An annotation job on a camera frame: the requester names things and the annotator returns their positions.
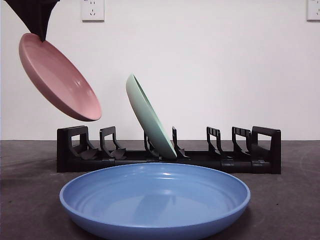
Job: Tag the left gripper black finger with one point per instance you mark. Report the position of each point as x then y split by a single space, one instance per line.
46 15
27 12

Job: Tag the pink round plate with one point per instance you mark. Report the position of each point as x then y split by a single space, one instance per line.
57 80

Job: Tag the green round plate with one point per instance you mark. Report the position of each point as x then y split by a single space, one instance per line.
147 117

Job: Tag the blue round plate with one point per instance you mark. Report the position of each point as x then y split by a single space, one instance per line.
155 212

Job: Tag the black plastic dish rack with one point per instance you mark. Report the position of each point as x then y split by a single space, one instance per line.
240 166

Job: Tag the white wall power outlet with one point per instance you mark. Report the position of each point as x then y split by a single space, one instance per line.
313 10
92 10

